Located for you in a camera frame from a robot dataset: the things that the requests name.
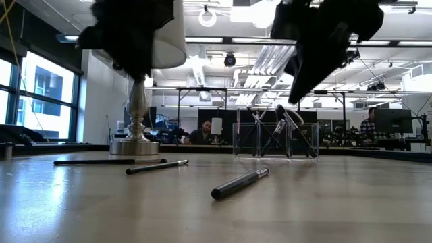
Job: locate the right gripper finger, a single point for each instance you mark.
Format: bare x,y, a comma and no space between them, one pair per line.
294,65
317,67

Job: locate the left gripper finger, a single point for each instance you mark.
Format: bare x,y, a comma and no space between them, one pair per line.
123,55
143,57

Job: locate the thick grey-tipped makeup brush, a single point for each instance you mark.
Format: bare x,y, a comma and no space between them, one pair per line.
291,121

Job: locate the large fluffy powder brush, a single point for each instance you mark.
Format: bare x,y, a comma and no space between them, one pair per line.
280,130

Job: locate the thin black makeup brush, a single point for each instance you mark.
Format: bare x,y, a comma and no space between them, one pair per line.
249,135
270,134

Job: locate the thin brush with white print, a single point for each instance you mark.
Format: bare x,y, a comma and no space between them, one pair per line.
238,121

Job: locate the round dark-tipped makeup brush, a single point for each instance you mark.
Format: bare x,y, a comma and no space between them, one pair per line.
152,168

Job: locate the flat-tipped wide-ferrule brush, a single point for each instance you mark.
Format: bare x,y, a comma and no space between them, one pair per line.
236,185

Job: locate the black ceiling spotlight cluster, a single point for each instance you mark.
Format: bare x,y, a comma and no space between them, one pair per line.
352,55

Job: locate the silver table lamp white shade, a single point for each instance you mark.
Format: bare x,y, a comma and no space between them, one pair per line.
136,111

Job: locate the clear acrylic organizer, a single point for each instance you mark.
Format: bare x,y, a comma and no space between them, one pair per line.
312,141

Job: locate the person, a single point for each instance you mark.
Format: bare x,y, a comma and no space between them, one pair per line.
200,136
368,130

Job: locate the large window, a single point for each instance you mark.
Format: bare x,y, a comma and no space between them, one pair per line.
47,87

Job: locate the black partition panel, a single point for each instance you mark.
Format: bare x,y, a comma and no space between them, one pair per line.
226,114

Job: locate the black desk monitor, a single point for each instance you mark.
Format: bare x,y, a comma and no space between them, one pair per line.
393,121

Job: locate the white rectangular object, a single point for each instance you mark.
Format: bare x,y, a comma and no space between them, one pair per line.
216,126

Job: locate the black metal frame rig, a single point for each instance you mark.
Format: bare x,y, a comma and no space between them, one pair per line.
320,92
202,89

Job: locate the black dome camera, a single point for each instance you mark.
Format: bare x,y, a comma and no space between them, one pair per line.
230,60

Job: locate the small grey post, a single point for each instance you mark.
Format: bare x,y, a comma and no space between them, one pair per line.
8,151

